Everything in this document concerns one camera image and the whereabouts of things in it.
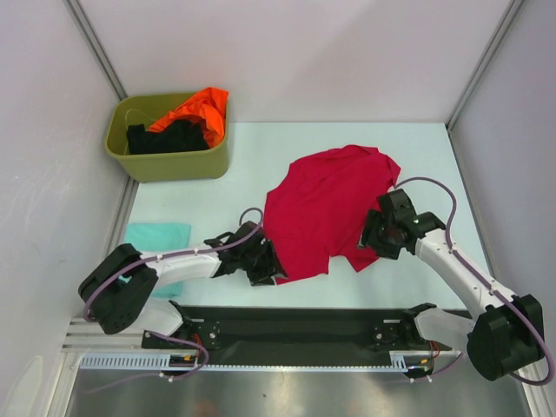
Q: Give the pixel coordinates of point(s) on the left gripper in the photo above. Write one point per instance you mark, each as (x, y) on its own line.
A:
(270, 266)

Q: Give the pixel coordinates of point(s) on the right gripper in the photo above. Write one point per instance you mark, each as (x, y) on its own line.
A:
(374, 234)

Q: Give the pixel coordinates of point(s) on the magenta red t shirt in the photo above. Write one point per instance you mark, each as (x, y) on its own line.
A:
(318, 210)

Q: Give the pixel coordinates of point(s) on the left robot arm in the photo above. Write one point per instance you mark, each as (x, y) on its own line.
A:
(118, 293)

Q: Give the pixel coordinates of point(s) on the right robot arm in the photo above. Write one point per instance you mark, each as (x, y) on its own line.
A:
(504, 332)

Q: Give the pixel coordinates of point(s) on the olive green plastic bin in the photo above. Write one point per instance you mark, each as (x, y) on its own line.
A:
(146, 109)

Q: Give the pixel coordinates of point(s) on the folded teal t shirt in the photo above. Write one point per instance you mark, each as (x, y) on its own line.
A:
(165, 236)

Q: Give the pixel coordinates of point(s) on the black t shirt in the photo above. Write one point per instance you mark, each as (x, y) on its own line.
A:
(179, 136)

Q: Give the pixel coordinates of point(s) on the orange t shirt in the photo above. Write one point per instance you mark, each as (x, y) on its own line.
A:
(207, 107)

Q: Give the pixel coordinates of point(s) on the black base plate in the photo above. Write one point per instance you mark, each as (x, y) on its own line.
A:
(301, 337)

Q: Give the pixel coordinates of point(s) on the aluminium frame rail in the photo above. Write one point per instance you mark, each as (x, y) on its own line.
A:
(83, 336)

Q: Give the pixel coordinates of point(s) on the slotted cable duct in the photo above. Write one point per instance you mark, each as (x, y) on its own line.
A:
(128, 361)

